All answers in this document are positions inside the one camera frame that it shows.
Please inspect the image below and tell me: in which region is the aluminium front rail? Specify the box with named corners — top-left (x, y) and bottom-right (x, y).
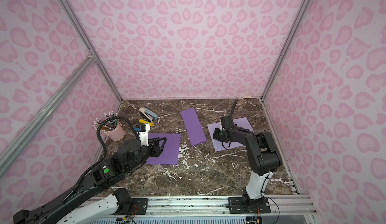
top-left (57, 194), bottom-right (320, 224)

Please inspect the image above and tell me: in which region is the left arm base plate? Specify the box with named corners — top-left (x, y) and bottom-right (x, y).
top-left (110, 198), bottom-right (149, 216)

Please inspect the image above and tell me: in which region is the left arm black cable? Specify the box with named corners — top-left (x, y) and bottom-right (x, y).
top-left (60, 116), bottom-right (141, 204)

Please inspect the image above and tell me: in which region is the light lilac paper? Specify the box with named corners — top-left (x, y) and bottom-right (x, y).
top-left (207, 117), bottom-right (253, 152)

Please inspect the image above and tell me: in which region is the yellow glue stick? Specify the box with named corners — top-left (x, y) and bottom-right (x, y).
top-left (139, 119), bottom-right (153, 127)

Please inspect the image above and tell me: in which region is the pink pencil cup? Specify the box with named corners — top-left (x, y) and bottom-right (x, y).
top-left (106, 123), bottom-right (125, 141)

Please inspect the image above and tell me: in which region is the dark purple paper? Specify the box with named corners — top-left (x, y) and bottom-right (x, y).
top-left (147, 133), bottom-right (181, 165)
top-left (181, 108), bottom-right (207, 146)

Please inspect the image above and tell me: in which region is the bundle of pencils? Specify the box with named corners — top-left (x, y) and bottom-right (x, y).
top-left (93, 111), bottom-right (118, 132)

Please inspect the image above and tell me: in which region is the grey beige stapler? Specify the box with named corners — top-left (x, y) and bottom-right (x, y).
top-left (139, 107), bottom-right (158, 123)

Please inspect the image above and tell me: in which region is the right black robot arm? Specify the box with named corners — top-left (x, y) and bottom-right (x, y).
top-left (213, 116), bottom-right (282, 200)

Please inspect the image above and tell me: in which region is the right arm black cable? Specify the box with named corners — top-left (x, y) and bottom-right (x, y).
top-left (230, 98), bottom-right (242, 125)

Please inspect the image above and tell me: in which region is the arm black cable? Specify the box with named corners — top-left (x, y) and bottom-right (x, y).
top-left (230, 98), bottom-right (242, 125)
top-left (60, 116), bottom-right (141, 204)

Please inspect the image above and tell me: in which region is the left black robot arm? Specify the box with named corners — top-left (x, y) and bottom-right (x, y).
top-left (14, 137), bottom-right (167, 224)

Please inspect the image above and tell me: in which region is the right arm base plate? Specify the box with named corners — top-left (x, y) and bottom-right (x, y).
top-left (226, 195), bottom-right (271, 214)

